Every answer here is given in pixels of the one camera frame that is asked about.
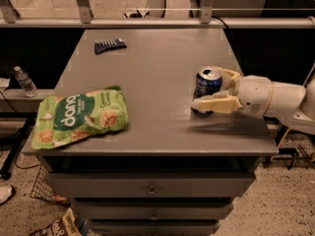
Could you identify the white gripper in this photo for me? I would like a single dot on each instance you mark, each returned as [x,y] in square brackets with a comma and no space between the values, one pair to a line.
[254,93]

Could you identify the blue pepsi can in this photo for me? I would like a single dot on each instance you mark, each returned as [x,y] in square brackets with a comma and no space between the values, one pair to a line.
[208,81]

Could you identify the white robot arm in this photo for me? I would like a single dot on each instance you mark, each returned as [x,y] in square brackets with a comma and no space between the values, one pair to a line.
[293,105]

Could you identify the yellow metal stand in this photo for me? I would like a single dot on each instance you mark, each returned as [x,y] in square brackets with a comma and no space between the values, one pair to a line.
[290,151]

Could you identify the grey drawer cabinet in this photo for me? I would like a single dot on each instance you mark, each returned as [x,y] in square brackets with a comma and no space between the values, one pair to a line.
[197,164]

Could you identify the dark blue snack bar wrapper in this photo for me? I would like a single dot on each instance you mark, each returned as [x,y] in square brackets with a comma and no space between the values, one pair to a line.
[112,44]

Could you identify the top drawer knob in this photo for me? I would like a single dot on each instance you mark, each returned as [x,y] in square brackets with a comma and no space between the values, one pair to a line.
[151,192]

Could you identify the green dang chips bag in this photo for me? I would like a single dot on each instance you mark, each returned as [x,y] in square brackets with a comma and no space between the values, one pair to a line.
[63,120]

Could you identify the clear plastic water bottle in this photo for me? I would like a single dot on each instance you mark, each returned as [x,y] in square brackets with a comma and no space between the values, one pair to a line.
[25,82]

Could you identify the brown snack bag on floor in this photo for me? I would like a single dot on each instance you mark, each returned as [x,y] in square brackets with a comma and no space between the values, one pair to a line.
[63,226]

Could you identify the white shoe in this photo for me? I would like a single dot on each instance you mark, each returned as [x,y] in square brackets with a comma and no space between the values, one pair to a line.
[6,192]

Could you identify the wire mesh basket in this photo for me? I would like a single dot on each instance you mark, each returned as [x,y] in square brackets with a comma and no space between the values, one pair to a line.
[41,191]

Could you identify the metal railing frame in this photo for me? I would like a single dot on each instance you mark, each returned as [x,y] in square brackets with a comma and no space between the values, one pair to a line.
[121,14]

